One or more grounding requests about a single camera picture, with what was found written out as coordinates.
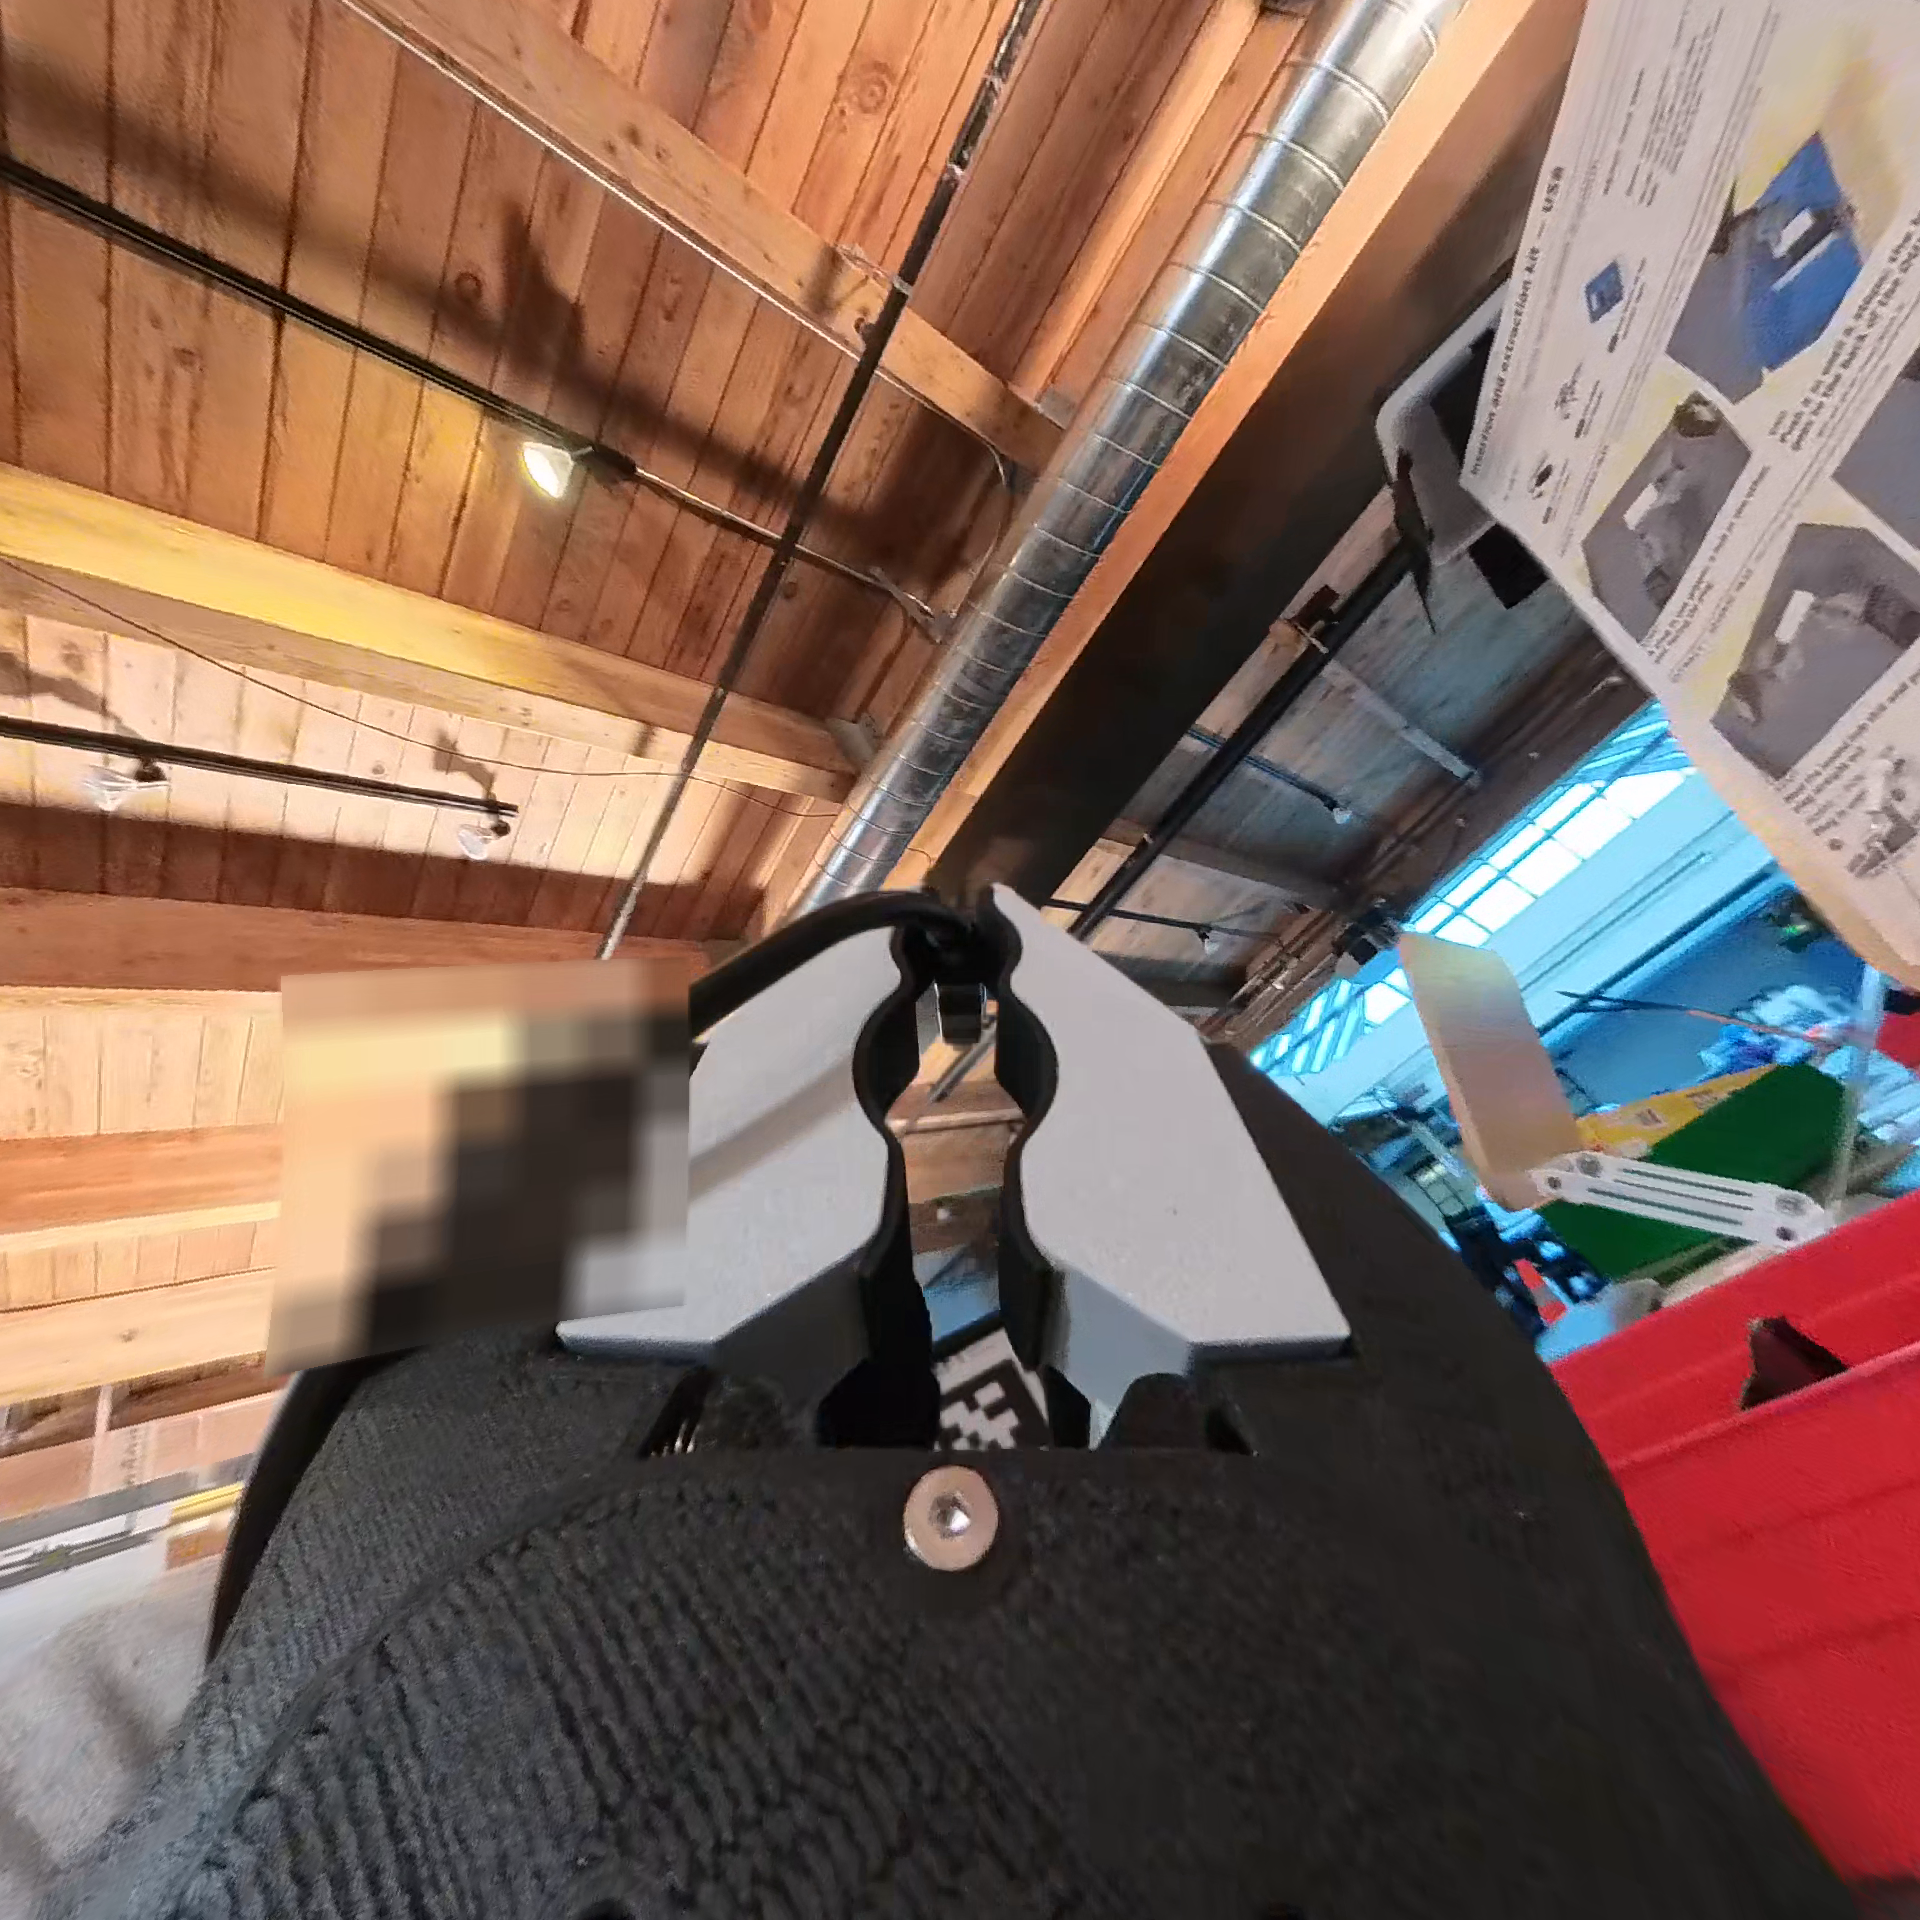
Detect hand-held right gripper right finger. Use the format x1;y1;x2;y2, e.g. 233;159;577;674
983;883;1349;1449

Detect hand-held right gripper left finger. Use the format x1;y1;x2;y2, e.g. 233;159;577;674
558;888;940;1449

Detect black usb cable gold plug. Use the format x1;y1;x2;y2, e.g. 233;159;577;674
688;888;999;1049

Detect plain wooden document stand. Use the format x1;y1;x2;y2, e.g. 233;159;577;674
1393;931;1836;1250

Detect black ceiling pipe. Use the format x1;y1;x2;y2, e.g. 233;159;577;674
1071;534;1430;940

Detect green plastic bin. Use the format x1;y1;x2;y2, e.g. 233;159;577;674
1536;1068;1857;1292

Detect red plastic bin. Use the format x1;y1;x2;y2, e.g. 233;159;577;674
1544;1191;1920;1894

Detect white rounded fixture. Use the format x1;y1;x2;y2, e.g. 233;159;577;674
1375;286;1518;579

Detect printed instruction sheet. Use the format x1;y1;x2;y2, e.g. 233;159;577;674
1462;0;1920;992

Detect black ceiling track rail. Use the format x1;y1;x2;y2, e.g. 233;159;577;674
0;159;947;640
0;719;518;825

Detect silver spiral air duct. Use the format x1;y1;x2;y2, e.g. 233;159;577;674
779;0;1464;921

